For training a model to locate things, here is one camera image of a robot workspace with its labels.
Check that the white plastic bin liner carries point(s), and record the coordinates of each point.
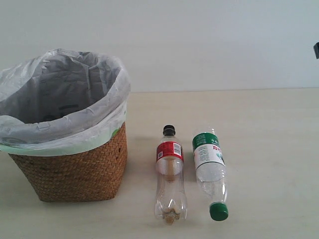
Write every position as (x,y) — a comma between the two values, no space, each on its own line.
(63,102)

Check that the brown woven wicker basket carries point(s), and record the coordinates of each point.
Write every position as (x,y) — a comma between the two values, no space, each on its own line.
(94,175)

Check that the clear bottle red label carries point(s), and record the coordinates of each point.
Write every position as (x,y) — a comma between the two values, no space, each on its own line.
(170,202)

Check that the clear bottle green cap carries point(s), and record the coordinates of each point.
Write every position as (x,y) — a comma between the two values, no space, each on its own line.
(210,169)

